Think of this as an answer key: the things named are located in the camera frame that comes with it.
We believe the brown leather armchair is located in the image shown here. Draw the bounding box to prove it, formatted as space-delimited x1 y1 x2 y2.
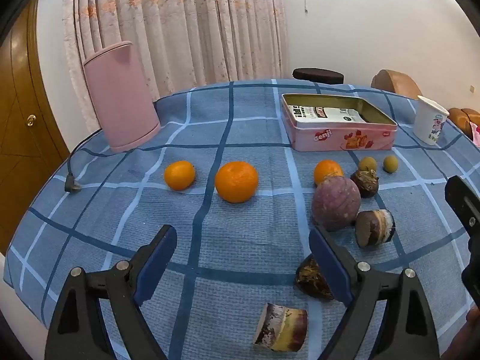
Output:
371 69 424 100

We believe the wooden door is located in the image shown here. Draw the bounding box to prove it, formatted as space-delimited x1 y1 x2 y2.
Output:
0 0 72 256

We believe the pink tin box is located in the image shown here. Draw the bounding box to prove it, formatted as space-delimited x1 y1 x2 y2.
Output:
280 93 398 152

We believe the large ridged orange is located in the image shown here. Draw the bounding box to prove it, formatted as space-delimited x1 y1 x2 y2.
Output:
214 161 259 204

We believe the small smooth orange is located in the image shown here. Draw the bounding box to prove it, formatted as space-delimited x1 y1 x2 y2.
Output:
164 160 197 191

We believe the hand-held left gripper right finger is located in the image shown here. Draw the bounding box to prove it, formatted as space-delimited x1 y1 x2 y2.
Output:
308 226 440 360

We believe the pink appliance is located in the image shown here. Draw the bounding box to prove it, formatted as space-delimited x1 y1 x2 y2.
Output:
83 40 162 154

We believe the cut taro piece striped skin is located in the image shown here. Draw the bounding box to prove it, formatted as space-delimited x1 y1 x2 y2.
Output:
253 302 309 353

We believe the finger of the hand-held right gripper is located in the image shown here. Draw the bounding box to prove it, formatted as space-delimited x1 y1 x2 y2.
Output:
445 175 480 234

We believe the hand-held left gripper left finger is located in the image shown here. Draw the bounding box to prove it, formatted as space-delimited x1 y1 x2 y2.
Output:
44 224 178 360

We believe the blue checked tablecloth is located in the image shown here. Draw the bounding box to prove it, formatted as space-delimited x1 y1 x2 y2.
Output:
3 79 480 360

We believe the white paper cup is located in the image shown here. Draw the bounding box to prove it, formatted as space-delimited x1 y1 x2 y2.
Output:
413 95 450 146

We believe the medium orange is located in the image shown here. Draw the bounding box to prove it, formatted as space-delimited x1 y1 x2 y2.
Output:
313 159 344 187

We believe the purple round fruit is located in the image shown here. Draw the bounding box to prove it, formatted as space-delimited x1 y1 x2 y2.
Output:
311 175 362 232

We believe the floral beige curtain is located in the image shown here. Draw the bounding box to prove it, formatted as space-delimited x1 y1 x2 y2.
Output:
62 0 289 132

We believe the cut taro piece tan face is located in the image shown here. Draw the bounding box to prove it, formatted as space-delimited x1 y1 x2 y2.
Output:
355 209 396 248

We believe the black power cable with plug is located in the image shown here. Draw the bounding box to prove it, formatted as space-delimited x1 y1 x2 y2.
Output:
64 129 104 195

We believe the dark round stool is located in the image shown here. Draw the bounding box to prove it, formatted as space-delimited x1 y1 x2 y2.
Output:
292 67 345 85

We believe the printed paper leaflet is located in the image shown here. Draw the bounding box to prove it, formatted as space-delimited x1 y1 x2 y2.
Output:
290 104 370 124

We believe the dark brown water chestnut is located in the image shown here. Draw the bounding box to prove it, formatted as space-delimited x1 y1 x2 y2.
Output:
294 254 335 301
350 169 379 199

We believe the brown leather sofa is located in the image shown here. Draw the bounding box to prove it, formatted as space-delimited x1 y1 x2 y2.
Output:
448 107 480 139

